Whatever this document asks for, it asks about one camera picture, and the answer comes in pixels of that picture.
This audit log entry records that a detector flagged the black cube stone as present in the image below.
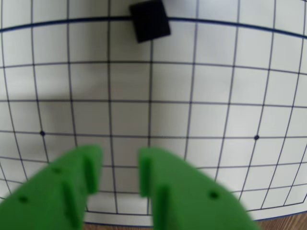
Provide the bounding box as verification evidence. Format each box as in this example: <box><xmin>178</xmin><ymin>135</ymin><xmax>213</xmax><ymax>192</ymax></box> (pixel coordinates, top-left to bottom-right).
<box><xmin>129</xmin><ymin>0</ymin><xmax>172</xmax><ymax>44</ymax></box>

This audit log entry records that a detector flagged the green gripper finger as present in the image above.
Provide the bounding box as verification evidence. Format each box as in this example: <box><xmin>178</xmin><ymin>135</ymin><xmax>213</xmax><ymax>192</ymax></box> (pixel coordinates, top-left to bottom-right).
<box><xmin>0</xmin><ymin>144</ymin><xmax>104</xmax><ymax>230</ymax></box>
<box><xmin>137</xmin><ymin>146</ymin><xmax>262</xmax><ymax>230</ymax></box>

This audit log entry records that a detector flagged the white gridded go board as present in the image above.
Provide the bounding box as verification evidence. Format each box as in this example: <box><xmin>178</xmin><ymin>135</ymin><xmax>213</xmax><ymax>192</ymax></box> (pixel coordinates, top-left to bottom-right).
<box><xmin>0</xmin><ymin>0</ymin><xmax>307</xmax><ymax>227</ymax></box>

